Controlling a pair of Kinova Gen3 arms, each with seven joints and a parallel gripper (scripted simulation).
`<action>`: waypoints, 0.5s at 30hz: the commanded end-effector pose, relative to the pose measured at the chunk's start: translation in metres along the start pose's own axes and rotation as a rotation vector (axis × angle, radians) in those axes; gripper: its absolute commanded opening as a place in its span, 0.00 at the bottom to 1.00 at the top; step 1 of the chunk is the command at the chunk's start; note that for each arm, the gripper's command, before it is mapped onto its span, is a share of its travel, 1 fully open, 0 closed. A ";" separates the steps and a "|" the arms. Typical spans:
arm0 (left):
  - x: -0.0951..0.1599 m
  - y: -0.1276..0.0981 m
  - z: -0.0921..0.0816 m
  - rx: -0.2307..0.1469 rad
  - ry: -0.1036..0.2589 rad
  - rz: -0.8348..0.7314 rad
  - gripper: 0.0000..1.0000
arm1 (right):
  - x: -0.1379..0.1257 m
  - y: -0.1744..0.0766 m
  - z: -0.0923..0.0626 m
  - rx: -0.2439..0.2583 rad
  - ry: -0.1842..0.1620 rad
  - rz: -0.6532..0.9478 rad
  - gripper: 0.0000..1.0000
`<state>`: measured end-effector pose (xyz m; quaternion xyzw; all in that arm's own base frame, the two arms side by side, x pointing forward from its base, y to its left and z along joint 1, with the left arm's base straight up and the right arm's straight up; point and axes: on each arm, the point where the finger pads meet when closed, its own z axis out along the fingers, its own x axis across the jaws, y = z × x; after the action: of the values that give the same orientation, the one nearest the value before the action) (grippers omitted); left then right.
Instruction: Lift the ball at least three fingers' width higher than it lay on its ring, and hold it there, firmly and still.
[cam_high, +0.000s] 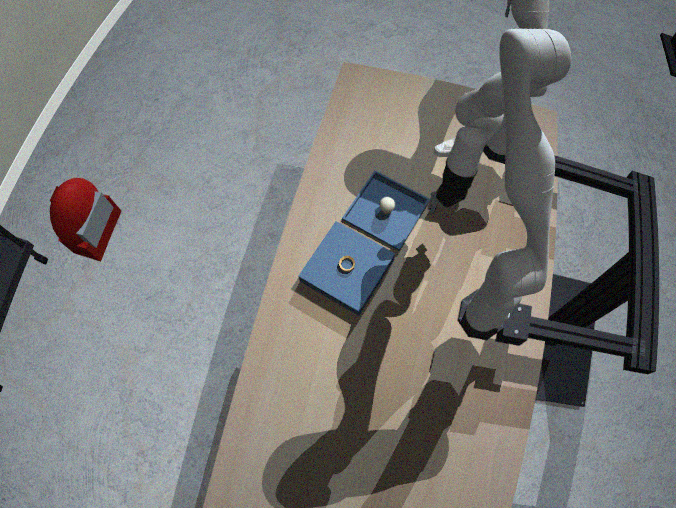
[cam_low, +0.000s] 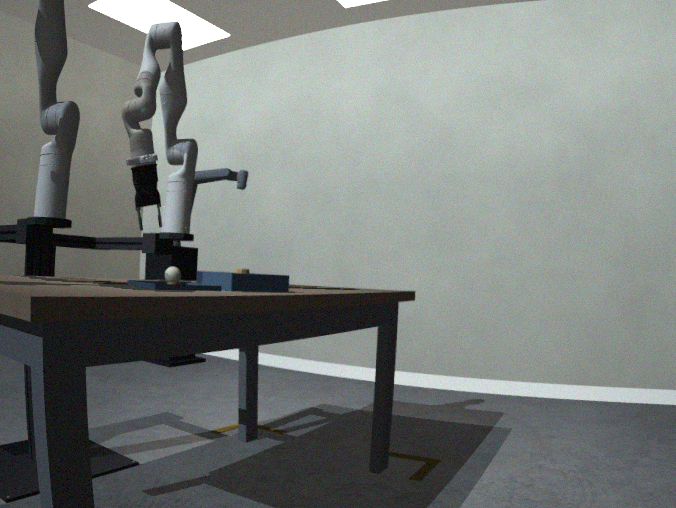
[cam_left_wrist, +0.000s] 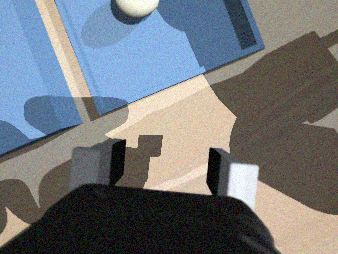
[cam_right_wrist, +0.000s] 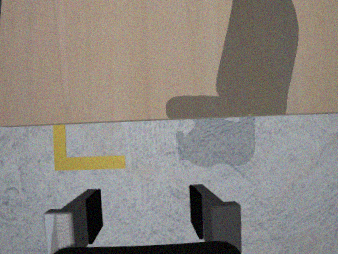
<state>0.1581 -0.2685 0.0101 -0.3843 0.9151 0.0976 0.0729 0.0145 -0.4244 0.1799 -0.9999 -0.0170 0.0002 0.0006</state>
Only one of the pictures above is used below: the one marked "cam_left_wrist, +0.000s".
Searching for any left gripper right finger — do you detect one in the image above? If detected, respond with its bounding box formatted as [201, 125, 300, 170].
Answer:
[206, 147, 259, 211]

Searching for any blue rimmed tray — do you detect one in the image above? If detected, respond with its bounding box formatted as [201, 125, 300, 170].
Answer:
[55, 0, 265, 115]

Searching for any beige ball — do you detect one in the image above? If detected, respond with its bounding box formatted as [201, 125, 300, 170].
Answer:
[115, 0, 159, 17]

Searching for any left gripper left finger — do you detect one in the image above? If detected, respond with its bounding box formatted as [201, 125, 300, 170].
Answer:
[69, 138, 126, 193]

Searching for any blue square plate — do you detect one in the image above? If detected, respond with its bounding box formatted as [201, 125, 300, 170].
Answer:
[0, 0, 83, 158]

